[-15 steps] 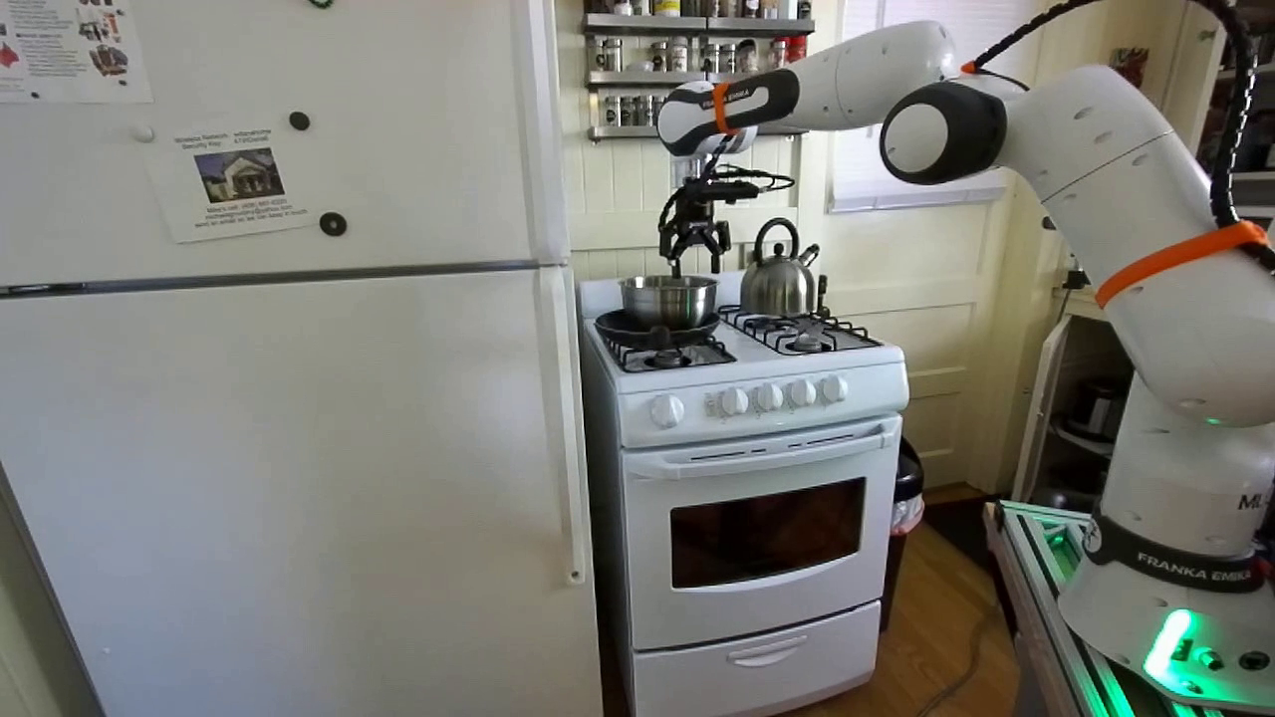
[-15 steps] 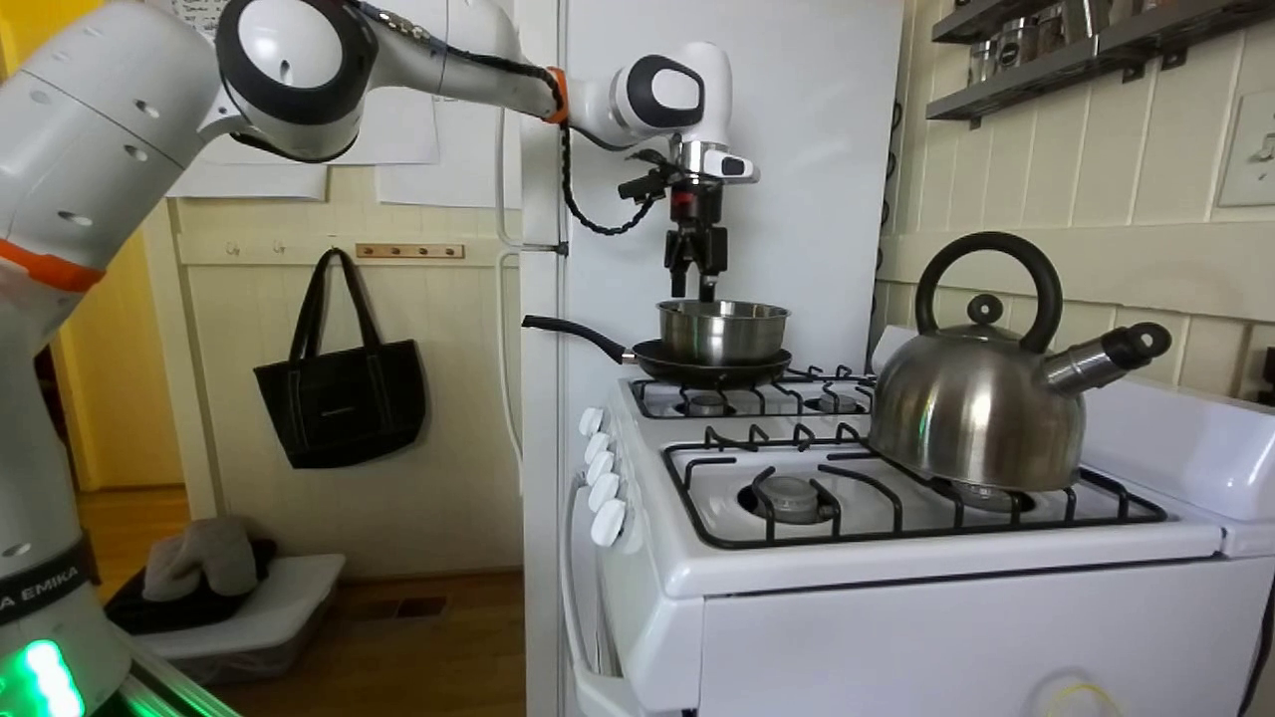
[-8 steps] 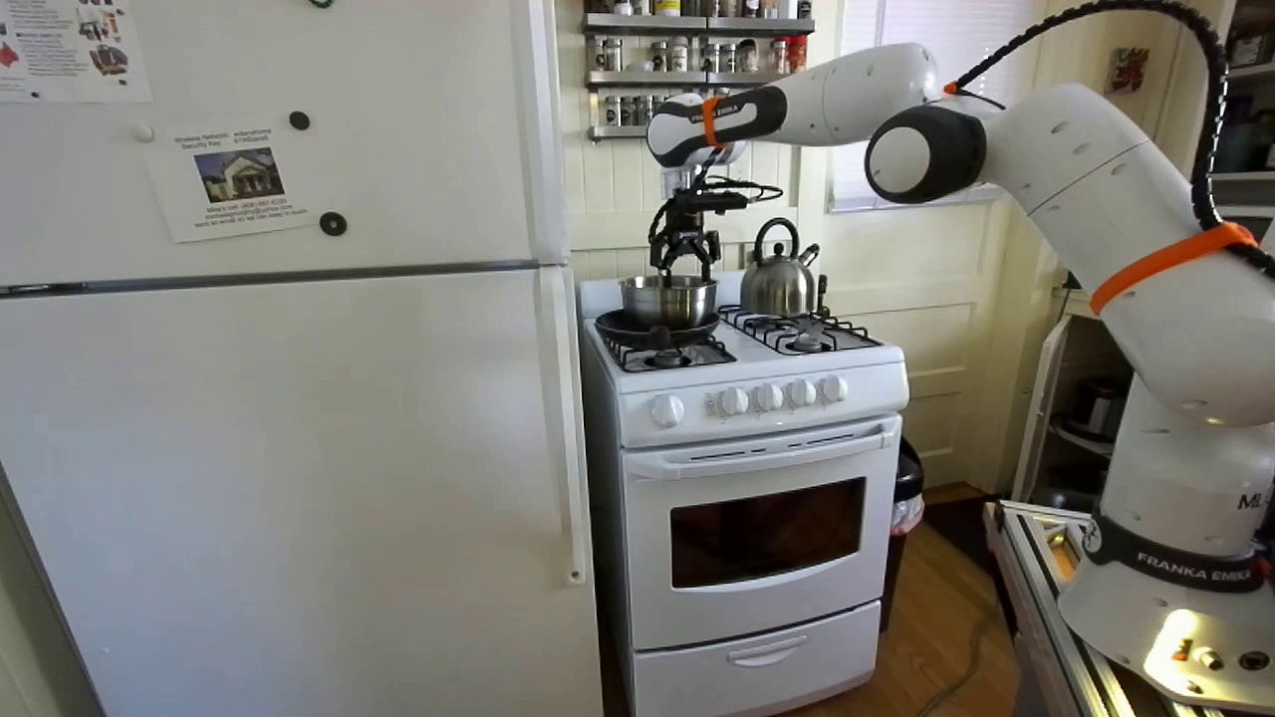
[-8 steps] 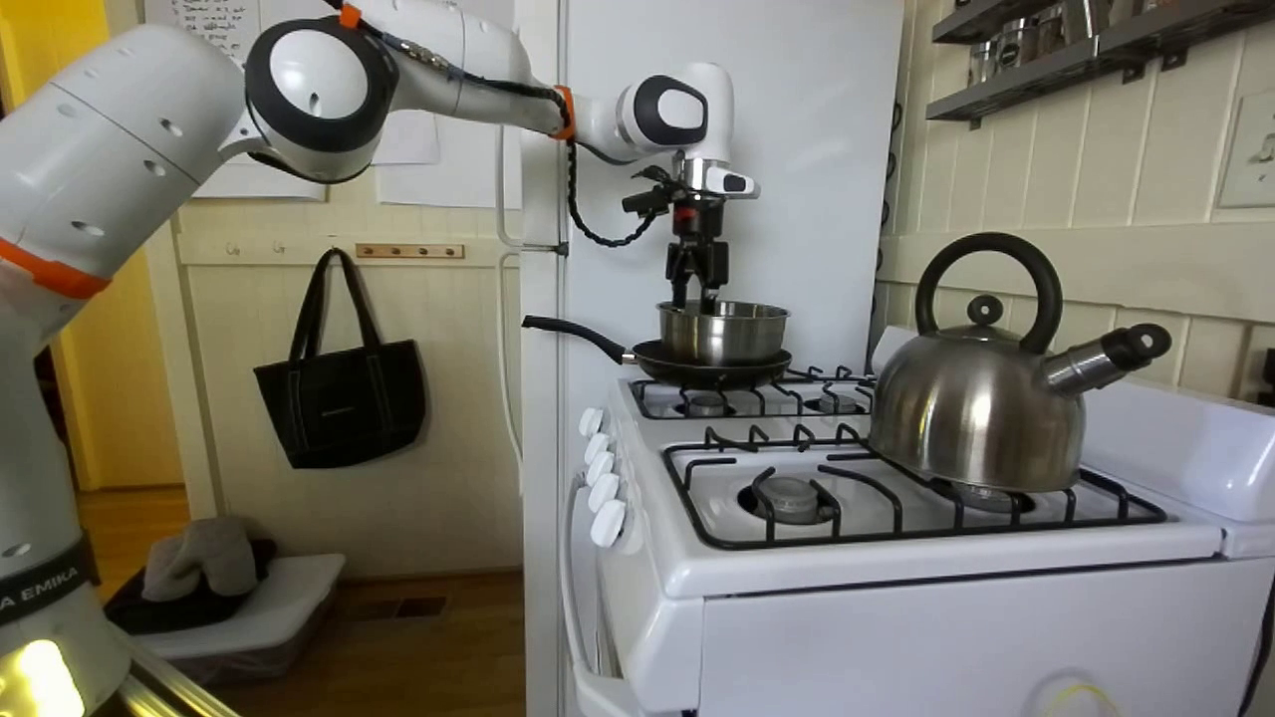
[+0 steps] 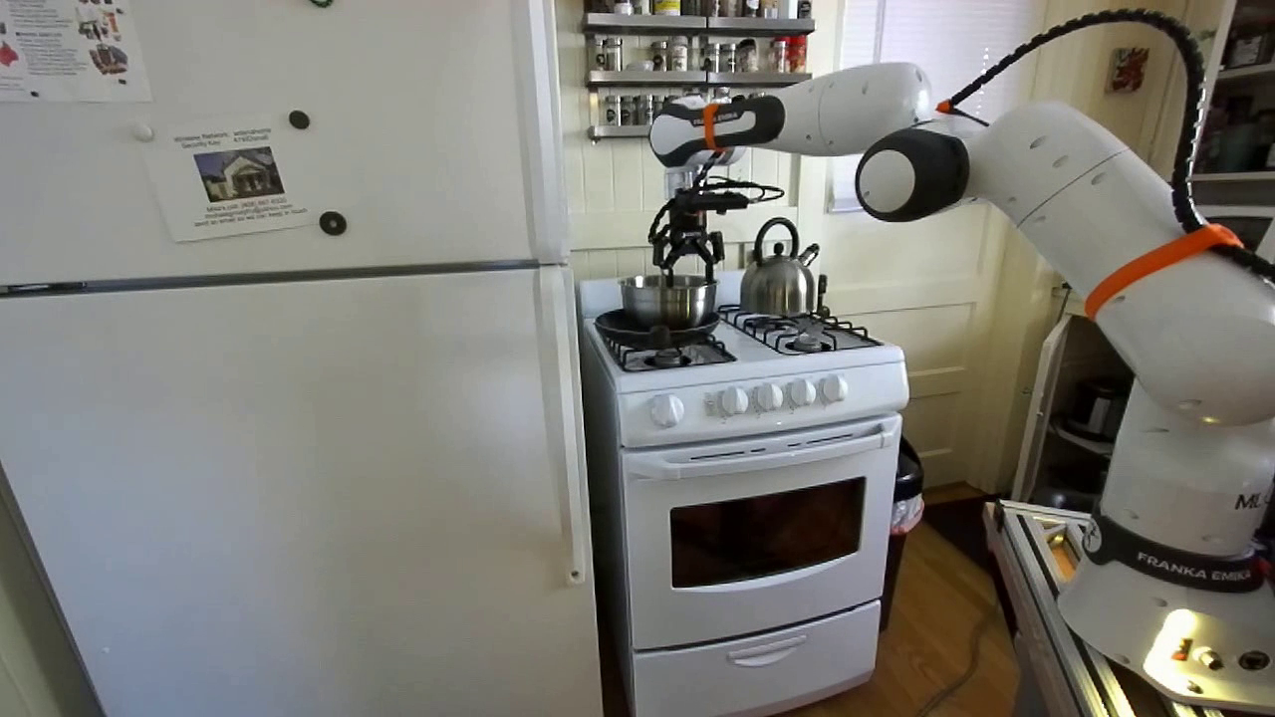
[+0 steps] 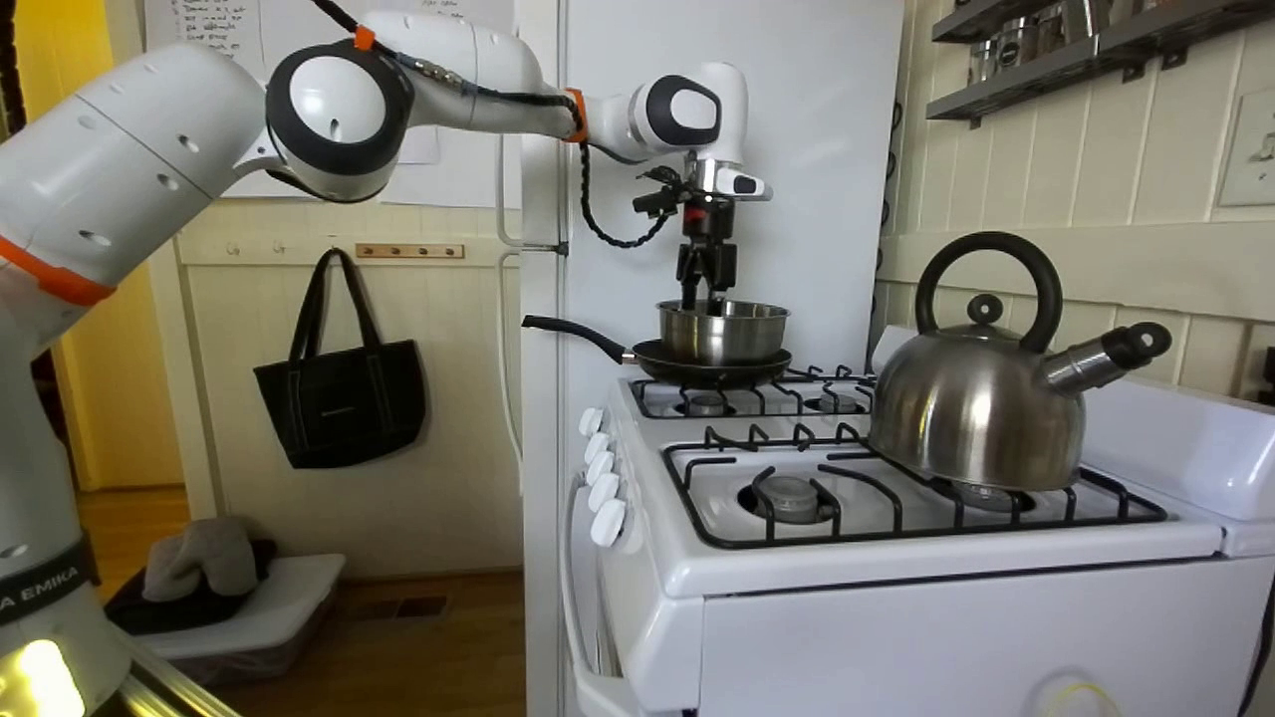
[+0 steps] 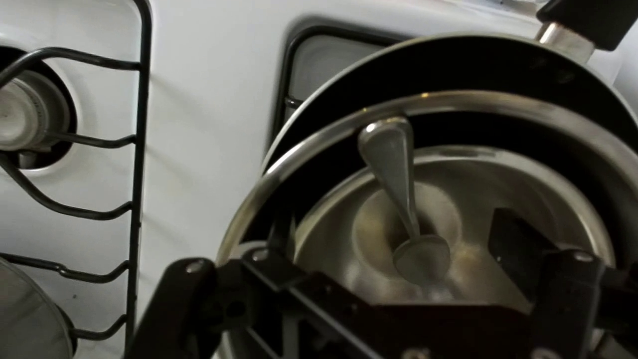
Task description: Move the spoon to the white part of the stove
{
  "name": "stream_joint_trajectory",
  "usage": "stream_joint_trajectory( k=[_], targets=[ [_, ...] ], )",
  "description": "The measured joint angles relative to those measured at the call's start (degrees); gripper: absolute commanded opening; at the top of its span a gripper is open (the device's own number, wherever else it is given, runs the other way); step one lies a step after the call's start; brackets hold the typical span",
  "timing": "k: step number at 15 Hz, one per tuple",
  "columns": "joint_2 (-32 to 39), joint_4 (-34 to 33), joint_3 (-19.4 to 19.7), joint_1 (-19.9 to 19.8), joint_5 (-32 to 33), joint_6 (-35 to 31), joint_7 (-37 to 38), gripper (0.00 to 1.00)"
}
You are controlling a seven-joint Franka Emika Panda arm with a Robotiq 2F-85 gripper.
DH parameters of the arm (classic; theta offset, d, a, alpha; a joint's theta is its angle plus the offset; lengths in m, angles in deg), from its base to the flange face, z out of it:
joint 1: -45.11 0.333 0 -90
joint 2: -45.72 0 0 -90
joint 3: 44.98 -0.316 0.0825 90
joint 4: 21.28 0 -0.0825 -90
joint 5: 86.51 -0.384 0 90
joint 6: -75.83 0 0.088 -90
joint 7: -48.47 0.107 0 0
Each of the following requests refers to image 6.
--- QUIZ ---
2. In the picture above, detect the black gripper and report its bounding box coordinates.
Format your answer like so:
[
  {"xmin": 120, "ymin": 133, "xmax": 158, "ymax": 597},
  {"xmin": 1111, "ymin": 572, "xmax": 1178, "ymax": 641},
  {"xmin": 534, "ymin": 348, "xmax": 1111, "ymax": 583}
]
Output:
[{"xmin": 674, "ymin": 195, "xmax": 743, "ymax": 320}]

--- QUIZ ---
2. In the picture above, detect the black stove burner grate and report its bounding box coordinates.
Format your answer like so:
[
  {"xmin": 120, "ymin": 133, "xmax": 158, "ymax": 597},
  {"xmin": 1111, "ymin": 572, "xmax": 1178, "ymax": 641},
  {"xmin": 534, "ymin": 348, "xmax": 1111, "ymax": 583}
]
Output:
[
  {"xmin": 658, "ymin": 419, "xmax": 1173, "ymax": 552},
  {"xmin": 627, "ymin": 361, "xmax": 882, "ymax": 425}
]

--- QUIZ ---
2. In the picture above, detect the white gas stove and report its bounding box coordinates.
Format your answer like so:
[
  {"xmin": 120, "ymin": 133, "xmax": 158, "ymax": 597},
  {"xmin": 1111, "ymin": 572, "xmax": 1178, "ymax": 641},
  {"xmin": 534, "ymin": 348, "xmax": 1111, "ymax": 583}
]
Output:
[{"xmin": 554, "ymin": 321, "xmax": 1275, "ymax": 717}]

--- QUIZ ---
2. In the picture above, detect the stainless steel pot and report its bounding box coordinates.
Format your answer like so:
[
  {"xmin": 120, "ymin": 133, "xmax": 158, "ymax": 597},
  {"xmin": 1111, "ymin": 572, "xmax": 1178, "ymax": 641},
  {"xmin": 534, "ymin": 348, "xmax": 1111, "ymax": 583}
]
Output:
[{"xmin": 655, "ymin": 297, "xmax": 792, "ymax": 369}]

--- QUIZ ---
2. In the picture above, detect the black frying pan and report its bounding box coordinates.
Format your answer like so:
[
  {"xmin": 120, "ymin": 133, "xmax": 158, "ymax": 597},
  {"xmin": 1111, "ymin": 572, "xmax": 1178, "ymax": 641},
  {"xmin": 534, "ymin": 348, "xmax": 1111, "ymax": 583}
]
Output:
[{"xmin": 520, "ymin": 309, "xmax": 797, "ymax": 392}]

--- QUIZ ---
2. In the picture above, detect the white refrigerator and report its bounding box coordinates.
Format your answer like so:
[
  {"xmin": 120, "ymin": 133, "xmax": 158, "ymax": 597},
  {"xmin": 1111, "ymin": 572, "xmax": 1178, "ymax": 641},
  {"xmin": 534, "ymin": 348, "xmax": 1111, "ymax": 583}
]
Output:
[{"xmin": 510, "ymin": 0, "xmax": 907, "ymax": 717}]

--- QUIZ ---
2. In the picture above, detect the silver gas burner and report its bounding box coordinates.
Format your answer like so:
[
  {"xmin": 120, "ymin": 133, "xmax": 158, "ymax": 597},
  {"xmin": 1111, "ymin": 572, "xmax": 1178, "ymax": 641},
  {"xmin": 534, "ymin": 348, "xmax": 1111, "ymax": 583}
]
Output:
[{"xmin": 739, "ymin": 469, "xmax": 840, "ymax": 527}]

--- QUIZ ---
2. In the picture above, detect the glass spice jar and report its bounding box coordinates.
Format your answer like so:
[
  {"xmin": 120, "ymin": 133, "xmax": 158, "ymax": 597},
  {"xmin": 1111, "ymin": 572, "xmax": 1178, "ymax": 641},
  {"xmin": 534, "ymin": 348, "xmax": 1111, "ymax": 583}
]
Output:
[
  {"xmin": 967, "ymin": 32, "xmax": 1007, "ymax": 89},
  {"xmin": 998, "ymin": 13, "xmax": 1044, "ymax": 70}
]

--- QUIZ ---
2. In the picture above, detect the black tote bag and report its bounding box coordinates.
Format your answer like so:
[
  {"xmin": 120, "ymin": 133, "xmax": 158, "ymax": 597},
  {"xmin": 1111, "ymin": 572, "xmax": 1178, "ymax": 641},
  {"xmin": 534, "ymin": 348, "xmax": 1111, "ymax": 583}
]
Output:
[{"xmin": 250, "ymin": 247, "xmax": 432, "ymax": 469}]

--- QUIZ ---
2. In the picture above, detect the white plastic bin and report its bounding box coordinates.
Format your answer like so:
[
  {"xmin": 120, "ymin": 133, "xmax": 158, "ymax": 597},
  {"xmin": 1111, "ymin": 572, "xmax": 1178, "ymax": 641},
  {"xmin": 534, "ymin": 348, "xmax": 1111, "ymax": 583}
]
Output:
[{"xmin": 122, "ymin": 551, "xmax": 351, "ymax": 682}]

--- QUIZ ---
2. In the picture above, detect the grey folded cloth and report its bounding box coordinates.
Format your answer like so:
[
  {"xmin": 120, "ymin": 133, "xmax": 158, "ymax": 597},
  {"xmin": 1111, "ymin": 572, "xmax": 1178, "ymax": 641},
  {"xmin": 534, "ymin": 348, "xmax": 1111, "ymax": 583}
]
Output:
[{"xmin": 140, "ymin": 512, "xmax": 262, "ymax": 607}]

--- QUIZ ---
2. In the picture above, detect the yellow door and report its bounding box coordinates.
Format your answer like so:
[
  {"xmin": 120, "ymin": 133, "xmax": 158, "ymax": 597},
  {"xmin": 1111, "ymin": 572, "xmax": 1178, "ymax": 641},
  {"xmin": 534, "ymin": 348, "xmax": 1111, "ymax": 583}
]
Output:
[{"xmin": 12, "ymin": 0, "xmax": 182, "ymax": 495}]

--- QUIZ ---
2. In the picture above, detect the metal robot mounting cart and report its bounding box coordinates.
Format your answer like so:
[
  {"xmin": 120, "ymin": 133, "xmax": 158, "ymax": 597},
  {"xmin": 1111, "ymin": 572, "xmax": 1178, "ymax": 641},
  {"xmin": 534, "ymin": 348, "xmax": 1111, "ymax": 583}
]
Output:
[{"xmin": 96, "ymin": 647, "xmax": 242, "ymax": 717}]

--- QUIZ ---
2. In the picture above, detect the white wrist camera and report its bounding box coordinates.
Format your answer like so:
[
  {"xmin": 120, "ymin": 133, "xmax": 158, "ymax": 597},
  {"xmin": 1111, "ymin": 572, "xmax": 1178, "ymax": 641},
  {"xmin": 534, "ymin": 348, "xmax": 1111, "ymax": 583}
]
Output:
[{"xmin": 720, "ymin": 166, "xmax": 772, "ymax": 206}]

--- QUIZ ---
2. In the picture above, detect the black coiled robot cable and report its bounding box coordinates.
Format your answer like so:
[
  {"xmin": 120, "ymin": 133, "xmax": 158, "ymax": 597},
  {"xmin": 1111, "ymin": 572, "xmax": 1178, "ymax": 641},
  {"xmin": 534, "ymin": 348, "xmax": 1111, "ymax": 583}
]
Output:
[{"xmin": 311, "ymin": 0, "xmax": 691, "ymax": 251}]

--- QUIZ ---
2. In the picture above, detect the stainless steel kettle black handle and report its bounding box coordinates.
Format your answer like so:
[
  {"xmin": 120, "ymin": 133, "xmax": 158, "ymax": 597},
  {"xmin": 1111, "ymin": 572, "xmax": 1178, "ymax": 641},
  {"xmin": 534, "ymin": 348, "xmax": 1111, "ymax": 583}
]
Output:
[{"xmin": 868, "ymin": 230, "xmax": 1177, "ymax": 498}]

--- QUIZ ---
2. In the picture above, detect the wooden hook rail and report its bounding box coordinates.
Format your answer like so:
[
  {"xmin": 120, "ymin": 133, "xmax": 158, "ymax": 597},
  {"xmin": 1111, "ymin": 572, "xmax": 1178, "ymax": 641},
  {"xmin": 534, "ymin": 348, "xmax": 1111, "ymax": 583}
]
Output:
[{"xmin": 356, "ymin": 238, "xmax": 469, "ymax": 264}]

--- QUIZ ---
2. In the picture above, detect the dark wall spice rack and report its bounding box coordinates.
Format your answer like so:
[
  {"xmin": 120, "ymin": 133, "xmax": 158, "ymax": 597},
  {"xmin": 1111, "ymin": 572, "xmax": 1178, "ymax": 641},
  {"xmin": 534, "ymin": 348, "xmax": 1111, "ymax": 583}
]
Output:
[{"xmin": 925, "ymin": 0, "xmax": 1275, "ymax": 133}]

